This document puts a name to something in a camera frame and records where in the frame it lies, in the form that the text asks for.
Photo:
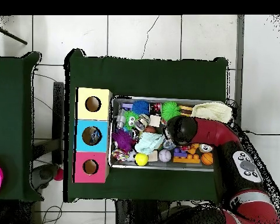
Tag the purple spiky ball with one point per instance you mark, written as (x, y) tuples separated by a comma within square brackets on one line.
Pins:
[(122, 140)]

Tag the dark grey rounded object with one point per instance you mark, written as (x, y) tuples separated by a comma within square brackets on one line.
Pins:
[(44, 175)]

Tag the cream knitted cloth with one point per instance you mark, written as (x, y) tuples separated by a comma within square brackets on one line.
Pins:
[(212, 112)]

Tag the small orange basketball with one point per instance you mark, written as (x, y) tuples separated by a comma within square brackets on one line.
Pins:
[(207, 158)]

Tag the tall black object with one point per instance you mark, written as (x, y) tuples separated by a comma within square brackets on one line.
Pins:
[(58, 116)]

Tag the black rod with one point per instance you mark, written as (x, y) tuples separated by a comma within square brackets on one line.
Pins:
[(11, 35)]

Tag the mint green knitted cloth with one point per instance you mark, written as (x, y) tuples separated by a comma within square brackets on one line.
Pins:
[(149, 143)]

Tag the small red ball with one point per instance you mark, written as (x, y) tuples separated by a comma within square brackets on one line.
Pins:
[(59, 174)]

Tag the silver mesh bin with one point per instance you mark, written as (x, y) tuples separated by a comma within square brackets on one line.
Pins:
[(121, 166)]

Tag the orange toy brick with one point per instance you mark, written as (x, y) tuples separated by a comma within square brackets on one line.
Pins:
[(186, 159)]

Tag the white baseball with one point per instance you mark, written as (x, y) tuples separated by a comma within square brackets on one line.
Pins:
[(165, 155)]

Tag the yellow ball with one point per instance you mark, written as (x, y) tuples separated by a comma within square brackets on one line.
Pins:
[(141, 159)]

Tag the clear plastic bottle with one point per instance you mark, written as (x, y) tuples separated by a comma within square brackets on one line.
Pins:
[(169, 144), (95, 136)]

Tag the green spiky toy with eyes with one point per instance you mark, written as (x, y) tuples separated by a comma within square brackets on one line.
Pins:
[(170, 110), (129, 117)]

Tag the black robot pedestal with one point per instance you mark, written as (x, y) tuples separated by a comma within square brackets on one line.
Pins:
[(142, 212)]

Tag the blue spiky ball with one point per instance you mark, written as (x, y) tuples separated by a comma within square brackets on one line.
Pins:
[(141, 107)]

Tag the wooden three-hole box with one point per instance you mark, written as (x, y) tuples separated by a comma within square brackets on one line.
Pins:
[(80, 140)]

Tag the dark green tablecloth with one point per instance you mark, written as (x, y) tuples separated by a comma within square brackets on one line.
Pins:
[(11, 93), (142, 77)]

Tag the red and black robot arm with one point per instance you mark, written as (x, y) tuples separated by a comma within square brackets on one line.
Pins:
[(212, 133)]

